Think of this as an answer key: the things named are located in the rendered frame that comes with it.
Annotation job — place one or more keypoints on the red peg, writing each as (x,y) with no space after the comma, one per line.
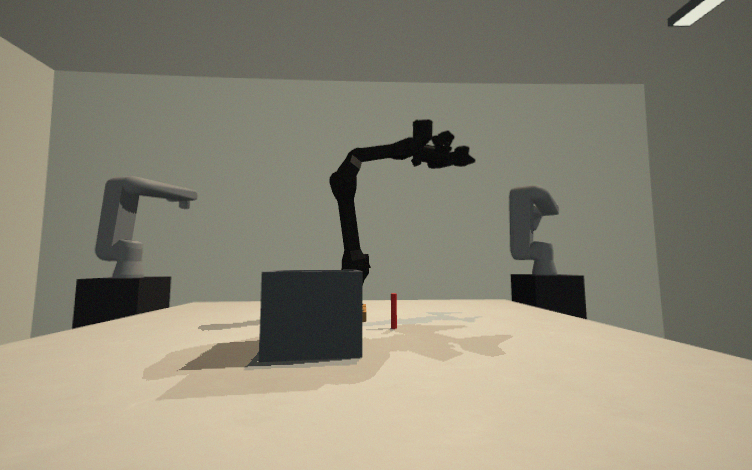
(393,311)

